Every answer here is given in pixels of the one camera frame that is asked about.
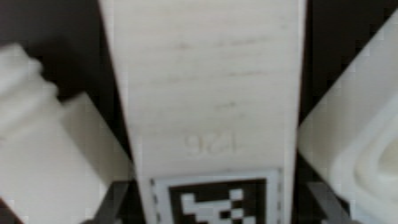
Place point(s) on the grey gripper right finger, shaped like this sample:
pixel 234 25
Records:
pixel 335 215

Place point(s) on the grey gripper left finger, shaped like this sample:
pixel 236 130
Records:
pixel 106 215

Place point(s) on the white desk leg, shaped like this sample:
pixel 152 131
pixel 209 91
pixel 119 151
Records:
pixel 60 156
pixel 206 56

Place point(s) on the white desk tabletop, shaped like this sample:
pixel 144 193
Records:
pixel 348 130

